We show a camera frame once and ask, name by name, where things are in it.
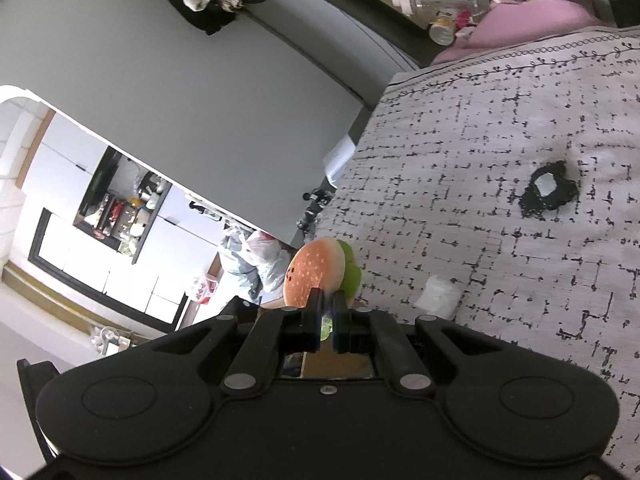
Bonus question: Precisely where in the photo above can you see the red and white bag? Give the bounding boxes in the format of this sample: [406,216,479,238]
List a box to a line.
[186,271,222,307]

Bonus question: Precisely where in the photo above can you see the white kitchen cabinet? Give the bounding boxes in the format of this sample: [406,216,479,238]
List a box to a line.
[27,107,228,335]

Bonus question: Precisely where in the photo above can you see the pink bed sheet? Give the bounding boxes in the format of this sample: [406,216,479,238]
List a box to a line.
[429,0,607,67]

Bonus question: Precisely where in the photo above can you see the white and pink plastic bag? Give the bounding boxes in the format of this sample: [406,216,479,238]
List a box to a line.
[246,230,295,295]

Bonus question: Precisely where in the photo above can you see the black tripod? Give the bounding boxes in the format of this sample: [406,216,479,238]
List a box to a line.
[296,186,337,233]

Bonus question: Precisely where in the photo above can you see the yellow labelled small jar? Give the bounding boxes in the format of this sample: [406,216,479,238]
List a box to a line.
[429,15,459,47]

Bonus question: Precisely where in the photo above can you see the clear plastic bags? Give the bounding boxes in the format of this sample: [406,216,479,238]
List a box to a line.
[218,225,263,301]

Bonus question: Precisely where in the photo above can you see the white black-patterned blanket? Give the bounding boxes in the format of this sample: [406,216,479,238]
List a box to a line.
[309,24,640,480]

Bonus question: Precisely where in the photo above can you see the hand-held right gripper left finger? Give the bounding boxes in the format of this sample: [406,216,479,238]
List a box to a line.
[150,289,325,391]

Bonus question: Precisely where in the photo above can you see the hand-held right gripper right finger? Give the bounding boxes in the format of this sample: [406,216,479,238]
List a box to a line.
[332,291,502,394]

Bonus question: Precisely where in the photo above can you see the hamburger plush toy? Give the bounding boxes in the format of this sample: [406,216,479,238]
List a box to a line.
[282,237,363,342]

